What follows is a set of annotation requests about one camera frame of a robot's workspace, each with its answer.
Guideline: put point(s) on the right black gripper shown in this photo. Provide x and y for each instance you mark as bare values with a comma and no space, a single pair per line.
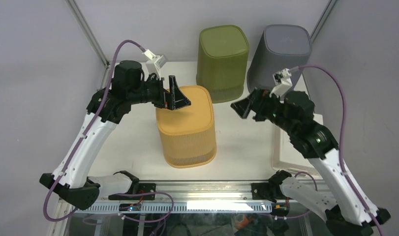
259,98

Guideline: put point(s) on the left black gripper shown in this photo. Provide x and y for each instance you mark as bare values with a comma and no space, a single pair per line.
177,99

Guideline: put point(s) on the yellow mesh waste bin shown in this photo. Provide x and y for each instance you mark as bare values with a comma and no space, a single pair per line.
187,135

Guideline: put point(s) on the green mesh waste bin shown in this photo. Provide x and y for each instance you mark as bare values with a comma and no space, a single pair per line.
222,62

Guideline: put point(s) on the white perforated plastic basket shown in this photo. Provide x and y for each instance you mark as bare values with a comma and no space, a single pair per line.
286,157

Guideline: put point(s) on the grey mesh waste bin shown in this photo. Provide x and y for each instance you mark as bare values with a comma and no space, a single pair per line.
280,47

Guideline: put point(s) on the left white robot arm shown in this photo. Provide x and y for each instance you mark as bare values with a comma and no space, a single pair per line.
100,120

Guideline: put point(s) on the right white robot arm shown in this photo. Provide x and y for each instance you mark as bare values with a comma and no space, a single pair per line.
347,211

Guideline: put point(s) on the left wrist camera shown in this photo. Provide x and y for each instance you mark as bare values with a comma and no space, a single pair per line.
154,63

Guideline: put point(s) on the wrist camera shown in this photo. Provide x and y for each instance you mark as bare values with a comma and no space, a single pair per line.
282,81
154,63

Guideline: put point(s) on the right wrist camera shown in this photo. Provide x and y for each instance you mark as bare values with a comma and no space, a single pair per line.
282,81

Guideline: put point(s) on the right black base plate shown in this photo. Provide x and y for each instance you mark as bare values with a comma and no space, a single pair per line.
266,191

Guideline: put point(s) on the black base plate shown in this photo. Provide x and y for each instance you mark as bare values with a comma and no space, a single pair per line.
143,187
266,191

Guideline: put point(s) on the aluminium mounting rail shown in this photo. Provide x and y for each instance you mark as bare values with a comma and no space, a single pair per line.
166,191

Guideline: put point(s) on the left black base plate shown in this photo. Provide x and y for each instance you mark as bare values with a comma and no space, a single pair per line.
143,187

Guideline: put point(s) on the white slotted cable duct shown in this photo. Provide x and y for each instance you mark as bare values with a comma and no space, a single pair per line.
188,207

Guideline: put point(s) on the right aluminium corner post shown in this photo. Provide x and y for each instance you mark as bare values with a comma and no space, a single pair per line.
323,19

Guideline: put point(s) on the aluminium corner post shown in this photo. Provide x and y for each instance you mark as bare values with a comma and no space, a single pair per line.
323,19
82,22

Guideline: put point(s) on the left aluminium corner post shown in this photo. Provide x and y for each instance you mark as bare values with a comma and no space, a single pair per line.
82,22

